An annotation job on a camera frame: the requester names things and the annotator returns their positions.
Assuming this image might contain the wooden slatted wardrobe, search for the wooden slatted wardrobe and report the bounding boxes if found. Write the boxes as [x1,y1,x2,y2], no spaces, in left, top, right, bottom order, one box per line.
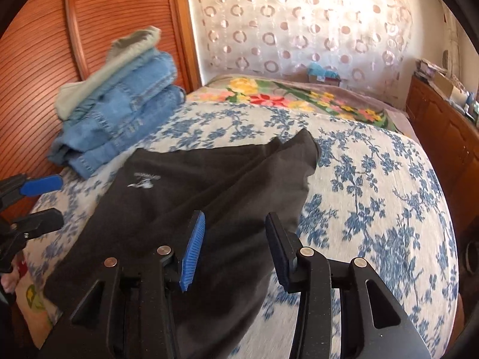
[0,0,203,232]

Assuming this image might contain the pile of papers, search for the pile of papers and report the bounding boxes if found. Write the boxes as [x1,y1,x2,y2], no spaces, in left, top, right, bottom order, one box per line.
[417,58,450,79]

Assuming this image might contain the dark bottle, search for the dark bottle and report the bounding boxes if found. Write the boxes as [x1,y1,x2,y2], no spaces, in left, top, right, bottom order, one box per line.
[464,90,479,120]

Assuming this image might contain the grey-green pants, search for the grey-green pants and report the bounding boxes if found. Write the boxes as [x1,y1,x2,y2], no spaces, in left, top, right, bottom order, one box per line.
[56,26,162,118]

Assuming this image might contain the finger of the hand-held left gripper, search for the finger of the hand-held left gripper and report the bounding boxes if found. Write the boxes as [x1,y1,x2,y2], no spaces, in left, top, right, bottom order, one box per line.
[0,209,64,247]
[0,175,63,210]

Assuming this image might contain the black round object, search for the black round object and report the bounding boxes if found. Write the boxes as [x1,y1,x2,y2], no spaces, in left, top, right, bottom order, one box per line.
[463,242,479,274]

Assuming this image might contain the beige window curtain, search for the beige window curtain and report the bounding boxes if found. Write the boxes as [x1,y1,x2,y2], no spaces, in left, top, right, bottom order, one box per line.
[442,7,472,94]

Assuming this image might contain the wooden cabinet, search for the wooden cabinet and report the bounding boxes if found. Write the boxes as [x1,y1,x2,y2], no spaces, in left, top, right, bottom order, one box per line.
[406,75,479,247]

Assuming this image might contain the light blue jeans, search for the light blue jeans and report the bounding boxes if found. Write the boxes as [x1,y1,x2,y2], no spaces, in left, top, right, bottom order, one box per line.
[69,50,177,120]

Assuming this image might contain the small cardboard box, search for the small cardboard box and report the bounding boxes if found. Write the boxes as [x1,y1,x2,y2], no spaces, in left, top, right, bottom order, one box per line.
[309,71,341,86]

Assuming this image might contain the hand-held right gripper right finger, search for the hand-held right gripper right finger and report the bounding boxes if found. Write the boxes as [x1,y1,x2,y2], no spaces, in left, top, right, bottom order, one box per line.
[266,212,431,359]

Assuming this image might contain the circle-patterned sheer curtain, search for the circle-patterned sheer curtain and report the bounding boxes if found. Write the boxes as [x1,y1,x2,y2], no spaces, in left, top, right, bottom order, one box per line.
[185,0,414,94]

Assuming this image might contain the colourful floral blanket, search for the colourful floral blanket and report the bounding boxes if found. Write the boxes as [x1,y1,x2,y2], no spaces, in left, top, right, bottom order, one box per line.
[195,75,412,135]

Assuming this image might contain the light blue cloth item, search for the light blue cloth item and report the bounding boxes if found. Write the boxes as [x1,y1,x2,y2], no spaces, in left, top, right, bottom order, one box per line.
[307,63,339,79]

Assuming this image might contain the person's left hand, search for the person's left hand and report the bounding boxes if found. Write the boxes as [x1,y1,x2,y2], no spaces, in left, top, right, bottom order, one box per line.
[0,272,18,294]

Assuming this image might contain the blue floral bedsheet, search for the blue floral bedsheet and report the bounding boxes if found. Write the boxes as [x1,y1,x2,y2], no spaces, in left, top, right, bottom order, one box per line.
[26,99,459,359]

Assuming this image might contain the black t-shirt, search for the black t-shirt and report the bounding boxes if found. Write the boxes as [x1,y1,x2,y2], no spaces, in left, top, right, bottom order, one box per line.
[43,128,322,359]

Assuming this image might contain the open tan cardboard box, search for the open tan cardboard box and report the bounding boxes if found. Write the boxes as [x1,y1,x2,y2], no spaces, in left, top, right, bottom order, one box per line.
[434,71,466,98]

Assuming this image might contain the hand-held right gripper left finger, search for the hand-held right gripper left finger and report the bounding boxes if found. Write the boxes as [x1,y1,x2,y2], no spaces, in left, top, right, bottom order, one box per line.
[37,210,206,359]

